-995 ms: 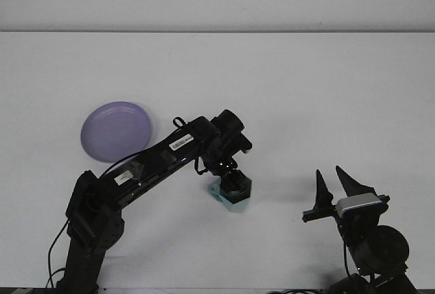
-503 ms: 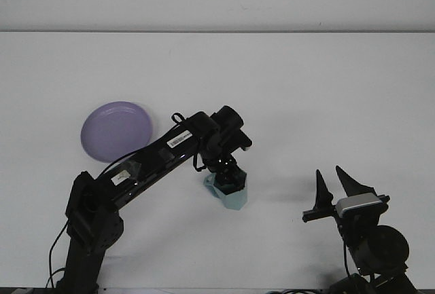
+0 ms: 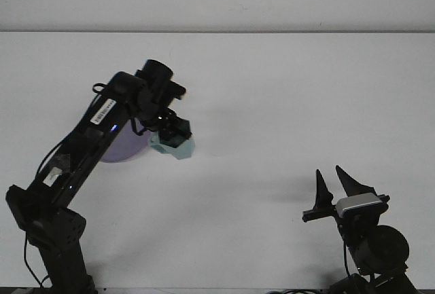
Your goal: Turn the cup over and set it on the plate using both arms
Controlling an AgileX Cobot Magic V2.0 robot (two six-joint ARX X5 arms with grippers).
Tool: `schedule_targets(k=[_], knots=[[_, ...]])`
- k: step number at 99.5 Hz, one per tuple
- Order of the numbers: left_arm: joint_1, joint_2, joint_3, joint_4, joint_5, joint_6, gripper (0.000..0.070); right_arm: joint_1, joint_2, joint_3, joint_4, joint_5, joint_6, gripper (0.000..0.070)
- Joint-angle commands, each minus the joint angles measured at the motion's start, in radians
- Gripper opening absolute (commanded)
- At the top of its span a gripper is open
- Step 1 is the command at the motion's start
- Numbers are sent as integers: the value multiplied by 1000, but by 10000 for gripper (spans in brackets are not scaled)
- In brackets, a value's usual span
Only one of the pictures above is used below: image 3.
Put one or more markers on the pale blue faceted cup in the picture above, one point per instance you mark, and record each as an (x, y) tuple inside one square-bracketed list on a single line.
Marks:
[(183, 149)]

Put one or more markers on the purple round plate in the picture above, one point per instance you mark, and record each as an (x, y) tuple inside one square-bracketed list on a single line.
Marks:
[(122, 148)]

